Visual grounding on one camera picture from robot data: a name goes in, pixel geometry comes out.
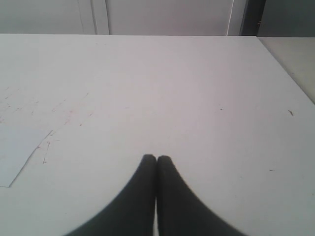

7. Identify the dark vertical post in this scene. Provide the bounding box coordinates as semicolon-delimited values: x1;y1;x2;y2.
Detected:
239;0;266;36

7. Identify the white paper sheet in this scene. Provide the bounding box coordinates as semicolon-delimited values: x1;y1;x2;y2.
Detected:
0;124;52;188

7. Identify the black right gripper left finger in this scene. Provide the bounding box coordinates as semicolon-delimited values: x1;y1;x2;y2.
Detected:
68;154;157;236

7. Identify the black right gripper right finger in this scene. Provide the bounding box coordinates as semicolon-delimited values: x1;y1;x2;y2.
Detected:
157;156;242;236

